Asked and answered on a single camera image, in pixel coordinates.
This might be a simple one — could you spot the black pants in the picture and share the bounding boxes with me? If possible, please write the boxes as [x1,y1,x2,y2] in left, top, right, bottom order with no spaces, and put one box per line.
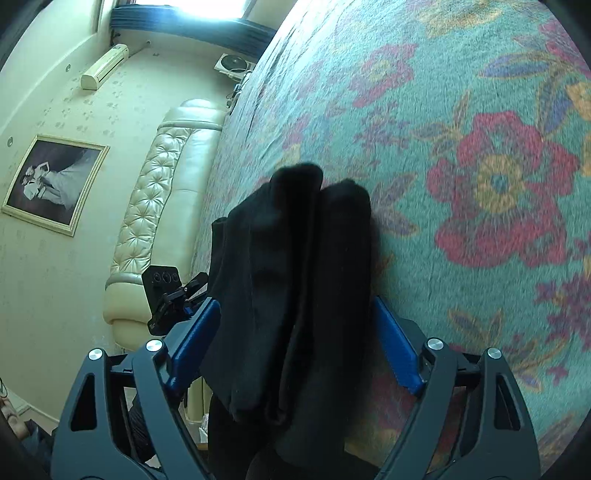
[200,163,377,479]

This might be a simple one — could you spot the cream tufted leather headboard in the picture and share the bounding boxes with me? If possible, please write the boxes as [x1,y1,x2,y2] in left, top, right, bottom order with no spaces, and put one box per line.
[103,99,228,351]

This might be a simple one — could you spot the framed wedding photo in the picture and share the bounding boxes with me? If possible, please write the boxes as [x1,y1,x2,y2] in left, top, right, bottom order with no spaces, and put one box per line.
[1,135,110,237]

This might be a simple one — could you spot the white box fan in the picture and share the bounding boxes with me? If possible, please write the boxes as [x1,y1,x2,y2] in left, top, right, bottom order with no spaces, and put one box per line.
[213,53,256,82]

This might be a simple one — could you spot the left dark blue curtain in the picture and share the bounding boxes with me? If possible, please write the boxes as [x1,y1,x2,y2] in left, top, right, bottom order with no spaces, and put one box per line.
[110,4,276,45]

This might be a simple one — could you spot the floral bedspread bed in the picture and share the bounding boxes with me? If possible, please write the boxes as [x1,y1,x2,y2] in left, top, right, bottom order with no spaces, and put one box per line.
[192,1,590,475]

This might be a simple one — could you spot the white wall air conditioner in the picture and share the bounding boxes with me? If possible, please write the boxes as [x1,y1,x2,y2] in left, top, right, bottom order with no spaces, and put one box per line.
[80,44,129,91]

